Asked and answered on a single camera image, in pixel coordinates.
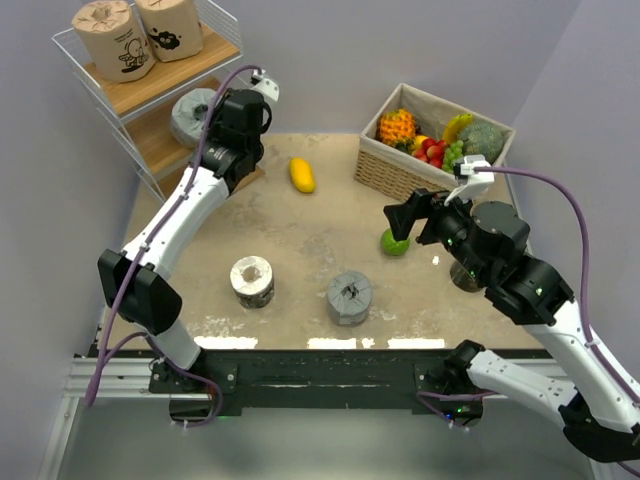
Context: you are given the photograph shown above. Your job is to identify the white paper towel roll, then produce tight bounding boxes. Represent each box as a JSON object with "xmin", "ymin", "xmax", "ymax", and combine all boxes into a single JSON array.
[{"xmin": 449, "ymin": 261, "xmax": 481, "ymax": 293}]

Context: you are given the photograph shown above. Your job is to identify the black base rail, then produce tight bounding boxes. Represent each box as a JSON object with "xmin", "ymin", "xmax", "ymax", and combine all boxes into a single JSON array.
[{"xmin": 149, "ymin": 349, "xmax": 483, "ymax": 426}]

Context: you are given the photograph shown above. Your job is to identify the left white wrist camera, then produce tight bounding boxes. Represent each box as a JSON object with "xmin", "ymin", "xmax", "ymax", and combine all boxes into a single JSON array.
[{"xmin": 250, "ymin": 69, "xmax": 280, "ymax": 104}]

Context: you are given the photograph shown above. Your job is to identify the brown roll with black print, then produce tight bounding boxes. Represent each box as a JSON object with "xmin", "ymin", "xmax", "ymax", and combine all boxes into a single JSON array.
[{"xmin": 135, "ymin": 0, "xmax": 204, "ymax": 63}]

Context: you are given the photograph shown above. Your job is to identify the aluminium frame rail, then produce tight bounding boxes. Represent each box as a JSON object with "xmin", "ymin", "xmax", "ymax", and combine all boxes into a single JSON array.
[{"xmin": 62, "ymin": 332, "xmax": 155, "ymax": 400}]

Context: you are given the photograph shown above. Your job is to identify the woven fruit basket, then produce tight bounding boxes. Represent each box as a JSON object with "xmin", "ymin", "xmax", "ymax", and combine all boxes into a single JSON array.
[{"xmin": 354, "ymin": 83, "xmax": 516, "ymax": 201}]

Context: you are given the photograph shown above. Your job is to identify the yellow mango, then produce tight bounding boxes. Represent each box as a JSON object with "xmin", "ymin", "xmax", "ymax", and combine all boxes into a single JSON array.
[{"xmin": 289, "ymin": 157, "xmax": 316, "ymax": 194}]

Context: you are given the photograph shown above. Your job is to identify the white wire wooden shelf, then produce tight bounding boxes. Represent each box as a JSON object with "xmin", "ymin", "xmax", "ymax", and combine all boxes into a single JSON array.
[{"xmin": 52, "ymin": 1, "xmax": 243, "ymax": 202}]

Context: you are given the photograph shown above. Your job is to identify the yellow banana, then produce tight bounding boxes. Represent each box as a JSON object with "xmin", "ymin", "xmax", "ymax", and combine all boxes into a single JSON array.
[{"xmin": 442, "ymin": 113, "xmax": 474, "ymax": 145}]

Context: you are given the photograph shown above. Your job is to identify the white and grey towel roll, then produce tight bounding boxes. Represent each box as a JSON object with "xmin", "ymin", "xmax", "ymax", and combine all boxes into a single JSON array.
[{"xmin": 229, "ymin": 255, "xmax": 275, "ymax": 309}]

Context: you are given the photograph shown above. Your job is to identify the green melon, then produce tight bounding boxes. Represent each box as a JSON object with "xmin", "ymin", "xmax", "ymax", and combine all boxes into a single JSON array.
[{"xmin": 457, "ymin": 120, "xmax": 504, "ymax": 164}]

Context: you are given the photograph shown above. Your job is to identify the green grapes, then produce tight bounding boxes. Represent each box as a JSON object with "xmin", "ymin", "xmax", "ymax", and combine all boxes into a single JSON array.
[{"xmin": 442, "ymin": 140, "xmax": 464, "ymax": 174}]

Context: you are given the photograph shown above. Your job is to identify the brown paper towel roll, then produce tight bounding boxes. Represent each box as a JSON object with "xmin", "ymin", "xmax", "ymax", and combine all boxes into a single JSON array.
[{"xmin": 72, "ymin": 1, "xmax": 155, "ymax": 83}]

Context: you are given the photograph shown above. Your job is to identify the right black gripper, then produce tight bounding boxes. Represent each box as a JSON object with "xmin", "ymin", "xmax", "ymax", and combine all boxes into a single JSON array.
[{"xmin": 384, "ymin": 182, "xmax": 492, "ymax": 282}]

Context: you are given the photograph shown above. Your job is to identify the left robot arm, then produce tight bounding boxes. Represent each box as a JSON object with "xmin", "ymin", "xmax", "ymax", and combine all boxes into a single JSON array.
[{"xmin": 98, "ymin": 89, "xmax": 272, "ymax": 392}]

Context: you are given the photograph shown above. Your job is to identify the green bumpy citrus fruit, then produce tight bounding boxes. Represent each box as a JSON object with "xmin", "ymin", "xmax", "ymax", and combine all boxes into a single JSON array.
[{"xmin": 380, "ymin": 229, "xmax": 410, "ymax": 256}]

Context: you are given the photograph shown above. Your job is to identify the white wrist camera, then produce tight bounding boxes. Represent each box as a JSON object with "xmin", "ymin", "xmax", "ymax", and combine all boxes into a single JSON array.
[
  {"xmin": 250, "ymin": 69, "xmax": 280, "ymax": 104},
  {"xmin": 444, "ymin": 155, "xmax": 494, "ymax": 206}
]

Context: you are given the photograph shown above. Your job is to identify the dark grey towel roll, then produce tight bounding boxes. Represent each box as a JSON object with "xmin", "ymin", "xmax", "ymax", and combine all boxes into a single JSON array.
[{"xmin": 326, "ymin": 270, "xmax": 373, "ymax": 326}]

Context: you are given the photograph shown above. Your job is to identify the red apples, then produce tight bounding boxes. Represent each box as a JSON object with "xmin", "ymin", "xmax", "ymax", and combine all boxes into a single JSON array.
[{"xmin": 411, "ymin": 136, "xmax": 449, "ymax": 169}]

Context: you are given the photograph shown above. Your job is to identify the pineapple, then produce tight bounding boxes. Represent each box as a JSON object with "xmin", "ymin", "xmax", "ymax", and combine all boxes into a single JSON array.
[{"xmin": 376, "ymin": 108, "xmax": 416, "ymax": 148}]

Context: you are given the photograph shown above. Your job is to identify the grey paper towel roll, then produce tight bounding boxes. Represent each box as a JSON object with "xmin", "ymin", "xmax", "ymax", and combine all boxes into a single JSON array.
[{"xmin": 169, "ymin": 88, "xmax": 216, "ymax": 148}]

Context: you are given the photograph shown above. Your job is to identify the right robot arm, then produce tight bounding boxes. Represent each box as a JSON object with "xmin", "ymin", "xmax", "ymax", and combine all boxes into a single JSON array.
[{"xmin": 383, "ymin": 188, "xmax": 639, "ymax": 463}]

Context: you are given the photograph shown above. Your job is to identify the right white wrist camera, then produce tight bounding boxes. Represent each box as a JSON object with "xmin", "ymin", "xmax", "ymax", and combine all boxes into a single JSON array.
[{"xmin": 444, "ymin": 155, "xmax": 494, "ymax": 206}]

